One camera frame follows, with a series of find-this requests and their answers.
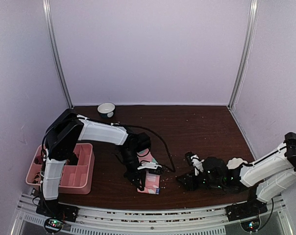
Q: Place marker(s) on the pink plastic organizer tray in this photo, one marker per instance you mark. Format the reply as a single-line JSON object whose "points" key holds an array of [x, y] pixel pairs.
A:
{"points": [[76, 179]]}

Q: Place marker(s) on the aluminium front rail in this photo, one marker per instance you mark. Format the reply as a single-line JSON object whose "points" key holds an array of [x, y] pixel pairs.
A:
{"points": [[184, 213]]}

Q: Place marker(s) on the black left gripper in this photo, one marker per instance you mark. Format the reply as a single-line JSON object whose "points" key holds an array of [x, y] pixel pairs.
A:
{"points": [[135, 176]]}

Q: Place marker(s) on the grey aluminium frame post left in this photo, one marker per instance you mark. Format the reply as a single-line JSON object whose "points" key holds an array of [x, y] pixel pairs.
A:
{"points": [[55, 52]]}

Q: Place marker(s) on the white paper-lined bowl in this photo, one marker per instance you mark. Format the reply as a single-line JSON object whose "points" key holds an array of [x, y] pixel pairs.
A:
{"points": [[235, 162]]}

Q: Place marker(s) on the brown beige argyle sock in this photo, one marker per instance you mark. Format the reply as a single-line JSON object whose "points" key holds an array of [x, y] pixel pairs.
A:
{"points": [[72, 160]]}

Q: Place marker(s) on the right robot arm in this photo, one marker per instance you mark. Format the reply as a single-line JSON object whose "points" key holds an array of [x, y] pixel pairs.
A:
{"points": [[266, 177]]}

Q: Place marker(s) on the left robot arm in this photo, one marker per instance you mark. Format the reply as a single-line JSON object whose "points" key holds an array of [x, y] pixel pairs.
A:
{"points": [[69, 129]]}

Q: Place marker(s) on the dark blue white bowl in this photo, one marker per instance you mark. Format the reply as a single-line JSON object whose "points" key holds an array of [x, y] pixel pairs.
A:
{"points": [[106, 110]]}

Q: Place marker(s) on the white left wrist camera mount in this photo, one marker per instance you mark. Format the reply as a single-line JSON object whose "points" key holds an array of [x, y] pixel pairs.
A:
{"points": [[149, 165]]}

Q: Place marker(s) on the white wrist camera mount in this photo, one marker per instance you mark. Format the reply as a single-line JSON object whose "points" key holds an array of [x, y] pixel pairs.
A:
{"points": [[149, 165], [197, 164]]}

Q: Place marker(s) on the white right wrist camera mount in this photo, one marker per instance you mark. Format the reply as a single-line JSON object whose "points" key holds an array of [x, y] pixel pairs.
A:
{"points": [[197, 164]]}

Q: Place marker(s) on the grey aluminium frame post right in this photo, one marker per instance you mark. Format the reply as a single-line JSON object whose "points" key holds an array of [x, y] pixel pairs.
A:
{"points": [[252, 17]]}

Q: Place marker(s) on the pink sock with teal patches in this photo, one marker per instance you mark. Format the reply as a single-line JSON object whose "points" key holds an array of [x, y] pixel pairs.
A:
{"points": [[152, 180]]}

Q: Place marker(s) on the grey aluminium frame post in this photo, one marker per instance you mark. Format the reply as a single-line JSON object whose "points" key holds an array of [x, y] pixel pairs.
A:
{"points": [[55, 52], [252, 17]]}

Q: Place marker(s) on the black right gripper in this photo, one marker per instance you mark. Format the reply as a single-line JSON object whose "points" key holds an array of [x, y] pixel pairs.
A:
{"points": [[191, 185]]}

